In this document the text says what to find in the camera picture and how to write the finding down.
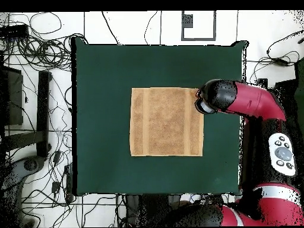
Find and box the tan terry towel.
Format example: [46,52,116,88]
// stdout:
[129,87,204,157]

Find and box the black flat panel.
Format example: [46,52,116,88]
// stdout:
[0,66,24,126]
[273,79,297,112]

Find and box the dark green table cloth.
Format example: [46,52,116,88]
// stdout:
[71,36,249,197]

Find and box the black power strip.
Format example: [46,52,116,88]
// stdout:
[64,164,74,203]
[0,24,30,40]

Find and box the small grey square plate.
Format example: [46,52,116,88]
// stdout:
[183,14,194,29]

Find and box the green cloth cover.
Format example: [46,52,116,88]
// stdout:
[293,58,304,134]

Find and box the thin black cable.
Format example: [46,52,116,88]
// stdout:
[101,10,119,46]
[144,10,159,46]

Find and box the tangled black cable bundle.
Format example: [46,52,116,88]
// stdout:
[2,33,88,72]

